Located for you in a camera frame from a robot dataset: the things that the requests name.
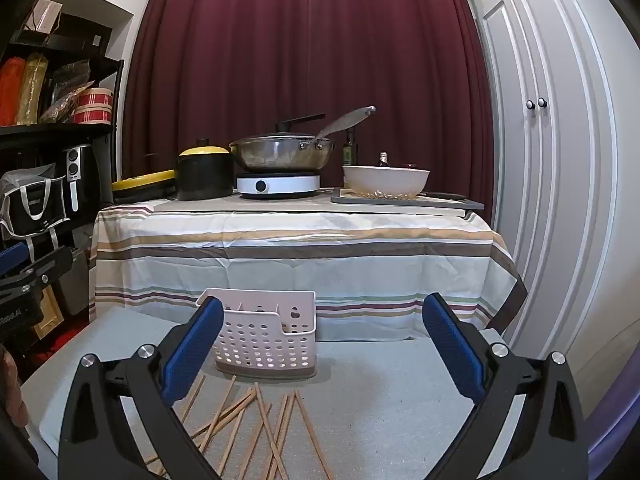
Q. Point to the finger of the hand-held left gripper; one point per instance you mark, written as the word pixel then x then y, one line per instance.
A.
pixel 11 257
pixel 47 265

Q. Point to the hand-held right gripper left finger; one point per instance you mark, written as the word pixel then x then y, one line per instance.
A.
pixel 195 345

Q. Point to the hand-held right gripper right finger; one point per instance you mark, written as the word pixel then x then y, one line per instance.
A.
pixel 452 350

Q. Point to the white perforated utensil basket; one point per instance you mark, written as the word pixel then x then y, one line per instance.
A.
pixel 260 345

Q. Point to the bunch of wooden chopsticks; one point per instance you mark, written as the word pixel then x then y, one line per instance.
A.
pixel 261 402

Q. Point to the person's left hand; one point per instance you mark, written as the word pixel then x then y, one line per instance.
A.
pixel 12 390

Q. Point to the wooden board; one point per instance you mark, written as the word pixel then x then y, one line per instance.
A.
pixel 50 312

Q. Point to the black and silver air fryer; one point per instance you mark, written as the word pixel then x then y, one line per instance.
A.
pixel 75 170

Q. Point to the yellow and black griddle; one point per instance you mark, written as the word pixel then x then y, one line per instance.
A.
pixel 145 185

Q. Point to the striped tablecloth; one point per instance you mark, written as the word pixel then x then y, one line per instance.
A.
pixel 300 260

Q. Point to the black shelf rack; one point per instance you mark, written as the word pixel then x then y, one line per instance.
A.
pixel 60 130

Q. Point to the grey tray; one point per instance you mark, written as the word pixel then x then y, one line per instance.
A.
pixel 450 205

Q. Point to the brown snack bag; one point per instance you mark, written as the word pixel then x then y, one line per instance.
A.
pixel 62 105

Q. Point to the orange packet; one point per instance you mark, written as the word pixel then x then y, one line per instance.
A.
pixel 11 92

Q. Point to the black pot with yellow lid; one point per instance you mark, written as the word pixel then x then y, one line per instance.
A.
pixel 205 180

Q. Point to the red and white round box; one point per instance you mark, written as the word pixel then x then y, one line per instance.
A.
pixel 94 105

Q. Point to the yellow packet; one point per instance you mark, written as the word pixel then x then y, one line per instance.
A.
pixel 31 90

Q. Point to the white induction cooker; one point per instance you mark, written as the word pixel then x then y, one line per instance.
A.
pixel 277 185

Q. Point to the white colander bowl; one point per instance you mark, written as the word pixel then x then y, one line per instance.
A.
pixel 385 180

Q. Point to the dark plastic snack bag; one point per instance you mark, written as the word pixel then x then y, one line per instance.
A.
pixel 72 77

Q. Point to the white wardrobe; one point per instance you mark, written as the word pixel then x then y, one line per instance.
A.
pixel 550 185

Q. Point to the dark sauce bottle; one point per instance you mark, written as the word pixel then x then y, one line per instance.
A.
pixel 384 161

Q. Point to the olive oil bottle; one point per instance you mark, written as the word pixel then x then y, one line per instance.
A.
pixel 350 152

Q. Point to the dark flat box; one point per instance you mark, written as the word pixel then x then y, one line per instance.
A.
pixel 80 35

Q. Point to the small cardboard box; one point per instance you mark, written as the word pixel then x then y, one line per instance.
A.
pixel 42 16

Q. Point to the steel ladle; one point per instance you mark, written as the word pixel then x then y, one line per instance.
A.
pixel 350 117

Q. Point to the maroon curtain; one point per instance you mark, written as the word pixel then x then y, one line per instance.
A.
pixel 300 50

